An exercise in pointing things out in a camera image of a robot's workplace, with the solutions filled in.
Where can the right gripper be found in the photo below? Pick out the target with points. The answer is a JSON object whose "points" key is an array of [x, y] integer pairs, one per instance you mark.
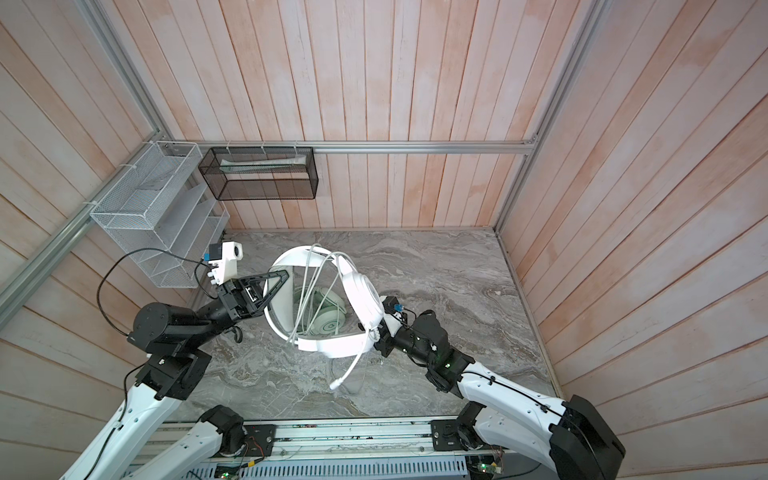
{"points": [[390, 341]]}

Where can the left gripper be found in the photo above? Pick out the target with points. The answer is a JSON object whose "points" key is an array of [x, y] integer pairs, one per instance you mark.
{"points": [[244, 295]]}

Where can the white headphones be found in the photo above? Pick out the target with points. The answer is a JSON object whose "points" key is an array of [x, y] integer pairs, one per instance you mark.
{"points": [[311, 266]]}

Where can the green headphones with cable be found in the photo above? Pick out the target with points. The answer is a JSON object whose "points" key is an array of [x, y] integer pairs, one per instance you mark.
{"points": [[320, 312]]}

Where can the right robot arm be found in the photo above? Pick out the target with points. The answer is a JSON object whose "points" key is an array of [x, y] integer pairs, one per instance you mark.
{"points": [[569, 437]]}

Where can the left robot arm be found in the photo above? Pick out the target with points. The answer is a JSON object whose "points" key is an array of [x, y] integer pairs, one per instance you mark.
{"points": [[173, 338]]}

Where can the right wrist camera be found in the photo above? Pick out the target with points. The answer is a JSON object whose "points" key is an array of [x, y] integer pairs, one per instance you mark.
{"points": [[395, 317]]}

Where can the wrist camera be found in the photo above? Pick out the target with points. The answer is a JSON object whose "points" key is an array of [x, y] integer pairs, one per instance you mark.
{"points": [[223, 258], [395, 317]]}

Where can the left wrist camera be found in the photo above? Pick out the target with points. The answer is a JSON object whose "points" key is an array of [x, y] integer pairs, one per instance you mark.
{"points": [[223, 258]]}

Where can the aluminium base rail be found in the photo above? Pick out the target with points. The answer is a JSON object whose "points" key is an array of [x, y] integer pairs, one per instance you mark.
{"points": [[489, 446]]}

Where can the black wire mesh basket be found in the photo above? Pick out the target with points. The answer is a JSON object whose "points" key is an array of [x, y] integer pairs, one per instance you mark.
{"points": [[260, 173]]}

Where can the white wire mesh shelf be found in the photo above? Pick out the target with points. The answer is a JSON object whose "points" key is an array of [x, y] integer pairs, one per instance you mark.
{"points": [[155, 212]]}

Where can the aluminium frame bar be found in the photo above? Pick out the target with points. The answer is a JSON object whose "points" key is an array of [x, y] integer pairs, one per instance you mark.
{"points": [[373, 147]]}

